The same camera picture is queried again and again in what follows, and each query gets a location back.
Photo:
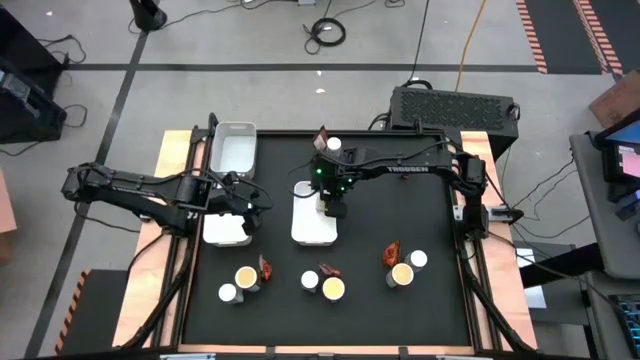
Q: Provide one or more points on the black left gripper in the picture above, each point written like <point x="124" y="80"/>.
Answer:
<point x="252" y="206"/>

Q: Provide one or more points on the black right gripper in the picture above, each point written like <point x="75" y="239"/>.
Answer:
<point x="335" y="191"/>

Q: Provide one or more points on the orange brown seasoning packet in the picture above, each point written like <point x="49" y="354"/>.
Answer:
<point x="266" y="271"/>
<point x="330" y="270"/>
<point x="391" y="255"/>
<point x="320" y="140"/>

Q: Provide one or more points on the cup of tea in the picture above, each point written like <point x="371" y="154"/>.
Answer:
<point x="333" y="289"/>

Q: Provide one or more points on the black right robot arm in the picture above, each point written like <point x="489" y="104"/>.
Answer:
<point x="400" y="167"/>

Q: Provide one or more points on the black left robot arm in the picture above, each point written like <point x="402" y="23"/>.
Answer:
<point x="125" y="190"/>

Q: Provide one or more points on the white plastic bin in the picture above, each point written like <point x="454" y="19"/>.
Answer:
<point x="310" y="225"/>
<point x="233" y="150"/>
<point x="222" y="232"/>

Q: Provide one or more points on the black perforated computer case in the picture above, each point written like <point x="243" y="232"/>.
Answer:
<point x="450" y="107"/>

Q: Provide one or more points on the grey black adapter box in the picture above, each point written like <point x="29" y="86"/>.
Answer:
<point x="502" y="214"/>

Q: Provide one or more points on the black mat orange striped edge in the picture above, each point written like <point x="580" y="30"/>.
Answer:
<point x="100" y="310"/>
<point x="560" y="30"/>

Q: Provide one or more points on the black round stand base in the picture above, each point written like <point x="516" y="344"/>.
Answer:
<point x="147" y="15"/>

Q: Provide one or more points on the black desk beam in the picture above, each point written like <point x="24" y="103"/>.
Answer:
<point x="560" y="265"/>

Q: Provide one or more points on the black equipment case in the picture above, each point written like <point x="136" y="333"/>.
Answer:
<point x="30" y="120"/>

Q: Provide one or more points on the wooden board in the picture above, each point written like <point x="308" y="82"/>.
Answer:
<point x="5" y="210"/>

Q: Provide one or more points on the grey desk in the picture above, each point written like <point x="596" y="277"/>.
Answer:
<point x="595" y="200"/>

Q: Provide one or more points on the black side table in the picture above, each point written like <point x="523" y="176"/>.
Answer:
<point x="20" y="45"/>

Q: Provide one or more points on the black computer monitor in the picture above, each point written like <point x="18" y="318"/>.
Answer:
<point x="625" y="160"/>

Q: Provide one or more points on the brown cardboard box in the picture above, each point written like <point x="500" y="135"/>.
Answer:
<point x="620" y="100"/>

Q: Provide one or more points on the black keyboard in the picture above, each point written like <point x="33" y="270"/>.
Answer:
<point x="630" y="325"/>

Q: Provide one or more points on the black aluminium table frame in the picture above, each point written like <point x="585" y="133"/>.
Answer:
<point x="280" y="133"/>

